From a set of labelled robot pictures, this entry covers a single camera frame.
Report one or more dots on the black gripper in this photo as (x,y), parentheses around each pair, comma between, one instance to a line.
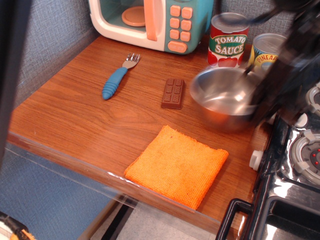
(297,68)

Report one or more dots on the metal pot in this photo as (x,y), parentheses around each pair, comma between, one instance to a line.
(222,97)

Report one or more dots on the orange cloth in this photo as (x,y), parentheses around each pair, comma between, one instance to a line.
(175,170)

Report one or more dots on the pineapple slices can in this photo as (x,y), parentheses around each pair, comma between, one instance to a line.
(265,50)

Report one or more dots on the white stove knob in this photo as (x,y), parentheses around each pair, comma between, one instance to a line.
(299,123)
(255,159)

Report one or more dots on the tomato sauce can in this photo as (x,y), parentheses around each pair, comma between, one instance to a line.
(227,41)

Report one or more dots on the toy microwave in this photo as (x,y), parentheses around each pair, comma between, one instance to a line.
(173,26)

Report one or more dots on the chocolate bar toy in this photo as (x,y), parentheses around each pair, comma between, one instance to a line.
(173,94)

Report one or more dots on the black toy stove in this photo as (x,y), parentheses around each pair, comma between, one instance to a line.
(287,191)

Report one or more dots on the black oven door handle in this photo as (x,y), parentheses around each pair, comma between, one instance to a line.
(236,205)

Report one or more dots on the blue handled fork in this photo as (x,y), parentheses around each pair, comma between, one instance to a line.
(111,85)

